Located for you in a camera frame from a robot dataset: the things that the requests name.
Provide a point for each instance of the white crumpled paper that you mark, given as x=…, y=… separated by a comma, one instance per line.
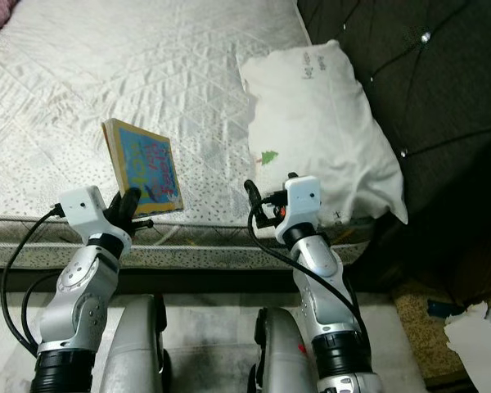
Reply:
x=479, y=344

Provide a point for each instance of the silver robot leg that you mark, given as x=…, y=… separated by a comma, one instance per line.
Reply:
x=139, y=344
x=282, y=352

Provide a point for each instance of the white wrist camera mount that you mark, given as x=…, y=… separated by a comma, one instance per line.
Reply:
x=304, y=196
x=82, y=206

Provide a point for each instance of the silver right robot leg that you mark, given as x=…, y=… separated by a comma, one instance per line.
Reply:
x=282, y=352

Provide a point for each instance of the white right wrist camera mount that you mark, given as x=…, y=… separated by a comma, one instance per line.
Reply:
x=304, y=196

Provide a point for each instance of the colourful children's book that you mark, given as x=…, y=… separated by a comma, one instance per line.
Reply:
x=147, y=164

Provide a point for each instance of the grey quilted mattress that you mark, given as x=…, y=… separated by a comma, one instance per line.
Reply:
x=74, y=82

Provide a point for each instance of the white pillow with green print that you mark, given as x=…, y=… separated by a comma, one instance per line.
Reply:
x=319, y=115

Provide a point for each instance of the dark tufted headboard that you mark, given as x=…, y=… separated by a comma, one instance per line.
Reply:
x=442, y=98

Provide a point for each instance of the dark blue small object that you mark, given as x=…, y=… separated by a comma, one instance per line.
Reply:
x=442, y=309

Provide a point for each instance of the silver left robot leg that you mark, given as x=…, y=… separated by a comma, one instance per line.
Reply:
x=139, y=344

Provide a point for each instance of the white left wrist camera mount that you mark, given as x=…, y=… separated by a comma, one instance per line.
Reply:
x=82, y=206

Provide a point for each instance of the brown textured rug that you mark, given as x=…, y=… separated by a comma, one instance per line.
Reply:
x=417, y=336

